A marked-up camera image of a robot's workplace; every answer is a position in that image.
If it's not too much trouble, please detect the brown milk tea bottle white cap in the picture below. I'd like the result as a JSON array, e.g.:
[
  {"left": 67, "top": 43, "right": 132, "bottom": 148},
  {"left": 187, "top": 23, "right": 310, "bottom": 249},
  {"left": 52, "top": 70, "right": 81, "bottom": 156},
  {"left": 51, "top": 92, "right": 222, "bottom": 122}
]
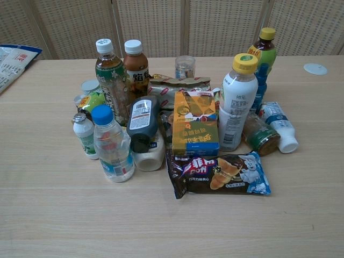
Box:
[{"left": 123, "top": 39, "right": 150, "bottom": 99}]

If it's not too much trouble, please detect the small white green bottle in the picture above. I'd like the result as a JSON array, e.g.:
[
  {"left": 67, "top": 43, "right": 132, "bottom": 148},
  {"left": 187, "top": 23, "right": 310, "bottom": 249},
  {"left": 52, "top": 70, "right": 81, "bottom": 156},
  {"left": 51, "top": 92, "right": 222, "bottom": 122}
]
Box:
[{"left": 73, "top": 113, "right": 99, "bottom": 161}]

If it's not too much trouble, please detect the orange yellow snack box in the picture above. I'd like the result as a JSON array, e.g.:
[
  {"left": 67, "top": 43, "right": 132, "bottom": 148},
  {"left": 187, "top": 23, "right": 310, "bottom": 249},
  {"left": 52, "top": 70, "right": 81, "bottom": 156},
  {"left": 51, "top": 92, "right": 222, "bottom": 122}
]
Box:
[{"left": 171, "top": 90, "right": 220, "bottom": 156}]

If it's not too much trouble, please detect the dark grey squeeze sauce bottle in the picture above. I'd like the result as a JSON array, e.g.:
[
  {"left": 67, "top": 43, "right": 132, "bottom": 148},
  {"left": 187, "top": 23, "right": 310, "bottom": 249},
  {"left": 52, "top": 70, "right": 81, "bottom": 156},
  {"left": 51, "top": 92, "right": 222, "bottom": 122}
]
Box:
[{"left": 126, "top": 95, "right": 161, "bottom": 154}]

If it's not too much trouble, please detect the white mayonnaise squeeze bottle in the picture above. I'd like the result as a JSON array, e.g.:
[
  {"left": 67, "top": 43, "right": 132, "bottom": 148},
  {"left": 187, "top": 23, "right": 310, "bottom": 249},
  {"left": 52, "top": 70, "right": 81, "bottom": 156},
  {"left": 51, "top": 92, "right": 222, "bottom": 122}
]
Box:
[{"left": 132, "top": 133, "right": 166, "bottom": 172}]

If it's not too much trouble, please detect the gold foil snack bag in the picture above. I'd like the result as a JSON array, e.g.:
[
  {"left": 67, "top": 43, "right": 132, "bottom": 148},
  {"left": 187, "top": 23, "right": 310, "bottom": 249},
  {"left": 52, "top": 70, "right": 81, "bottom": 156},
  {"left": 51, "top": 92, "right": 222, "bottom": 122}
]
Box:
[{"left": 148, "top": 73, "right": 212, "bottom": 111}]

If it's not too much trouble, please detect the clear water bottle blue cap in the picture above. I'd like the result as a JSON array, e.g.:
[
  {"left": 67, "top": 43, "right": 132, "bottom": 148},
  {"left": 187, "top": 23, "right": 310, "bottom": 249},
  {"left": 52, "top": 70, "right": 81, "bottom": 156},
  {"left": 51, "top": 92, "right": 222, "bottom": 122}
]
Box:
[{"left": 91, "top": 104, "right": 135, "bottom": 183}]

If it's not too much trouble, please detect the clear plastic candy jar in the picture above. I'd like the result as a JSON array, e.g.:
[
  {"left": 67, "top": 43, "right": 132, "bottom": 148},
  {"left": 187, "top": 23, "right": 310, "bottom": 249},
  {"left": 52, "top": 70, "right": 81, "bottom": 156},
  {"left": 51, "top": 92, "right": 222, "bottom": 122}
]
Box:
[{"left": 175, "top": 55, "right": 196, "bottom": 80}]

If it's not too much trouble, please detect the brown chocolate croissant snack bag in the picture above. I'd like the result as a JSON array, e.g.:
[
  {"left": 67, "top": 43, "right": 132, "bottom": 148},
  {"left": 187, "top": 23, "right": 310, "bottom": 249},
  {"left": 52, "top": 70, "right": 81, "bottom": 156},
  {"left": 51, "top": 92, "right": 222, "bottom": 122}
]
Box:
[{"left": 165, "top": 149, "right": 272, "bottom": 200}]

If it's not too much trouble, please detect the white drink bottle yellow cap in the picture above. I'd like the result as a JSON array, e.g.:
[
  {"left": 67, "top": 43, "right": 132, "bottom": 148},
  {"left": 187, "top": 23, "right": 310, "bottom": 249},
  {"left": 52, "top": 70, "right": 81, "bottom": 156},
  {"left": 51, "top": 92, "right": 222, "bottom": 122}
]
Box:
[{"left": 218, "top": 53, "right": 259, "bottom": 152}]

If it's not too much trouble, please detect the jasmine tea bottle white cap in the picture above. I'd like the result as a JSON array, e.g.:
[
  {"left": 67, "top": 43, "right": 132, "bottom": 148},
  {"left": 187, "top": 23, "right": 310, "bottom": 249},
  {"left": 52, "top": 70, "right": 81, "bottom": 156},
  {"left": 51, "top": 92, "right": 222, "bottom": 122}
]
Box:
[{"left": 95, "top": 38, "right": 131, "bottom": 127}]

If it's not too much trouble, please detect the glass jar green label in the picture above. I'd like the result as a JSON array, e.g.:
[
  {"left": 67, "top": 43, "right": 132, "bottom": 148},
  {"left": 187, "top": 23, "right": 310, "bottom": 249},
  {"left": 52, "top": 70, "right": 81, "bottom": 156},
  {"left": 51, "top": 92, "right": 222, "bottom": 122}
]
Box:
[{"left": 241, "top": 110, "right": 282, "bottom": 157}]

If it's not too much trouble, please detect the silver top drink can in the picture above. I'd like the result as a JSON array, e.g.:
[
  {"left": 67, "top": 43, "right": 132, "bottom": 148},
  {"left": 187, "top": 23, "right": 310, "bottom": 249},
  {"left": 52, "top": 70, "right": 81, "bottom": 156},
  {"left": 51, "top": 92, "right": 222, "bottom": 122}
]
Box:
[{"left": 81, "top": 79, "right": 101, "bottom": 95}]

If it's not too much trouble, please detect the blue plastic drink bottle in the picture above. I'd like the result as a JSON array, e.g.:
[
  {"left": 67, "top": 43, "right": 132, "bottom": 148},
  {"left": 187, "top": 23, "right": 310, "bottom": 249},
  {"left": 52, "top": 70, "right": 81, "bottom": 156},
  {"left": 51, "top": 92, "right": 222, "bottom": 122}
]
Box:
[{"left": 251, "top": 63, "right": 270, "bottom": 113}]

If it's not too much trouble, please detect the beige perforated folding screen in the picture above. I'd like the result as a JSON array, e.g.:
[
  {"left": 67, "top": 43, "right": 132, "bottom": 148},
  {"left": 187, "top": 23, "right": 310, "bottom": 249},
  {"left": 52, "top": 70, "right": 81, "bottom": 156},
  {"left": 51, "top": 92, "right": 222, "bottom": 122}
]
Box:
[{"left": 0, "top": 0, "right": 344, "bottom": 60}]

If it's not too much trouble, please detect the white yogurt bottle blue label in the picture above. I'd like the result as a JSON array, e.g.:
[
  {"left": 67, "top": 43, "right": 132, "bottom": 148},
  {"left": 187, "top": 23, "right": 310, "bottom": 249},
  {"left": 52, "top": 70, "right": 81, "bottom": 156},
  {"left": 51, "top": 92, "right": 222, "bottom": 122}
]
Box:
[{"left": 259, "top": 101, "right": 300, "bottom": 154}]

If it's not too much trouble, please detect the green iced tea bottle yellow cap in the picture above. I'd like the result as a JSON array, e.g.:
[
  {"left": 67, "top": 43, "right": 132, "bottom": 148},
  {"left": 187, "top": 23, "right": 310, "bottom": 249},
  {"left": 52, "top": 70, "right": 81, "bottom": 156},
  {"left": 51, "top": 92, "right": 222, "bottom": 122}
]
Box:
[{"left": 247, "top": 27, "right": 277, "bottom": 73}]

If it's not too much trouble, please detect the blue white printed package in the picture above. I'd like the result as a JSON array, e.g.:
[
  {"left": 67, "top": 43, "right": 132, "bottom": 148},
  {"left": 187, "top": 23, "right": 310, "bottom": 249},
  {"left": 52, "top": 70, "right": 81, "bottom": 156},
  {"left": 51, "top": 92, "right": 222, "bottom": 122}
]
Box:
[{"left": 0, "top": 44, "right": 43, "bottom": 95}]

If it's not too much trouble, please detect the white round table cable cover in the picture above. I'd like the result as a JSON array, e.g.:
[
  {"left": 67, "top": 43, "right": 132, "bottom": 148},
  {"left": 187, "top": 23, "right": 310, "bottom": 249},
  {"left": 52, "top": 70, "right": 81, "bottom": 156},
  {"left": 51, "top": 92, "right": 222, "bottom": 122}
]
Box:
[{"left": 303, "top": 63, "right": 329, "bottom": 76}]

